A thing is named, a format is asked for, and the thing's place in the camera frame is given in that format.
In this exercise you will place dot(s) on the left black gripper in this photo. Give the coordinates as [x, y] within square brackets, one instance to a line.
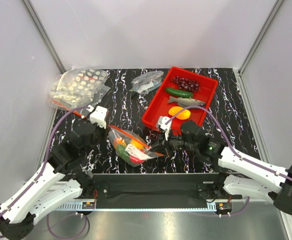
[103, 131]

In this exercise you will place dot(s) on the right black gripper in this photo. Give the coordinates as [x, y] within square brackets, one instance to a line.
[161, 148]

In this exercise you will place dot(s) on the yellow toy lemon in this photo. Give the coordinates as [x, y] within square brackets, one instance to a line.
[137, 144]
[183, 115]

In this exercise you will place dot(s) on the red toy apple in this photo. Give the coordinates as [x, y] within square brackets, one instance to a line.
[135, 161]

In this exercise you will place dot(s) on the orange zip top bag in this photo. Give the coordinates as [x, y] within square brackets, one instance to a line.
[145, 154]

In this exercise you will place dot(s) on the orange green toy mango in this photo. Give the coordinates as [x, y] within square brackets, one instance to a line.
[119, 142]

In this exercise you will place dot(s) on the green toy cucumber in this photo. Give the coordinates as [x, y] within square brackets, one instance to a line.
[179, 93]
[121, 150]

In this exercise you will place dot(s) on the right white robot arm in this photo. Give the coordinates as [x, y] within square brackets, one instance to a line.
[261, 180]

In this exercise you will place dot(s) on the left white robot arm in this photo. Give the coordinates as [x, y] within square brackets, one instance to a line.
[57, 181]

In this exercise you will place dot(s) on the stack of zip bags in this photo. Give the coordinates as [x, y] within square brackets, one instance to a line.
[81, 88]

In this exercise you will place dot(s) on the clear bag with contents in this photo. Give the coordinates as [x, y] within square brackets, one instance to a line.
[147, 82]

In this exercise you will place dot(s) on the red plastic tray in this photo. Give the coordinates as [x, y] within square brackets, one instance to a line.
[159, 106]

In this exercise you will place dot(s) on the grey toy fish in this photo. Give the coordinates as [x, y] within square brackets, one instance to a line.
[185, 102]

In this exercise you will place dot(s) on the purple toy grapes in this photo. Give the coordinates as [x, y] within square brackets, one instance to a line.
[186, 84]

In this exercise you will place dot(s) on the left connector board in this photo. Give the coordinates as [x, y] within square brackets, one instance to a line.
[88, 205]

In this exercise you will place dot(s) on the connector board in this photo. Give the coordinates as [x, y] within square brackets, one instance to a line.
[88, 205]
[225, 206]

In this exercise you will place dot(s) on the right connector board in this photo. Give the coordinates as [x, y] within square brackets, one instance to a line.
[225, 206]

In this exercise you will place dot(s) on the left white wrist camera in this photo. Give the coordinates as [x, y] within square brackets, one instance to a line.
[99, 117]

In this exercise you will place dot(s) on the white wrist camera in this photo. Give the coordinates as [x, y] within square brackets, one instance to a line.
[163, 125]
[99, 117]

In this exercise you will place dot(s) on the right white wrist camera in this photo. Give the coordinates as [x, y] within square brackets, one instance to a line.
[163, 125]

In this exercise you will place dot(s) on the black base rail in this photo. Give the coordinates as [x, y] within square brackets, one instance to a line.
[156, 191]

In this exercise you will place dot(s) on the aluminium slotted rail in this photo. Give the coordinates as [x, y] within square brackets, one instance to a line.
[73, 206]

